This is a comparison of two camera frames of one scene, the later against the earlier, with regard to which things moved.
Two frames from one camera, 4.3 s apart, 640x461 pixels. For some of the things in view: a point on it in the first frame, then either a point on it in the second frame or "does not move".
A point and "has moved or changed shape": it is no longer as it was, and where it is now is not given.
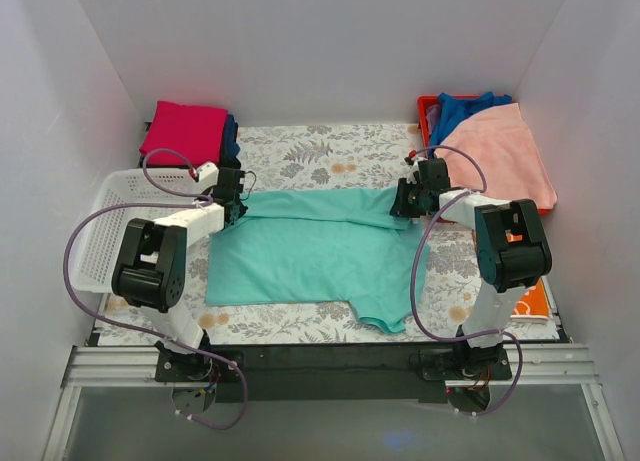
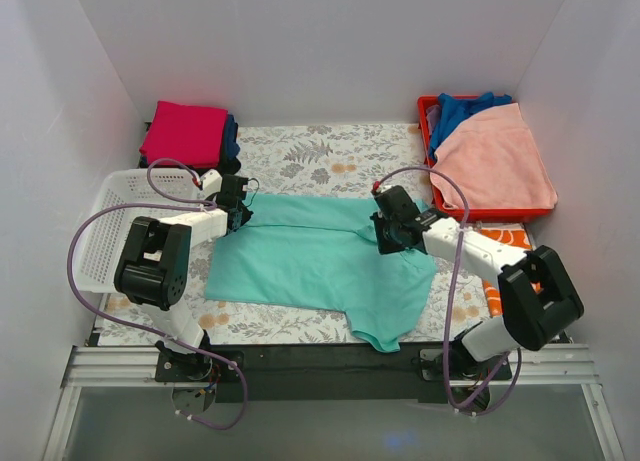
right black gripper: (403, 204) → (382, 234)
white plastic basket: (101, 233) does not move
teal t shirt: (319, 246) has moved or changed shape
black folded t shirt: (222, 162) does not move
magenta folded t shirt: (196, 132) does not move
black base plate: (330, 372) does not move
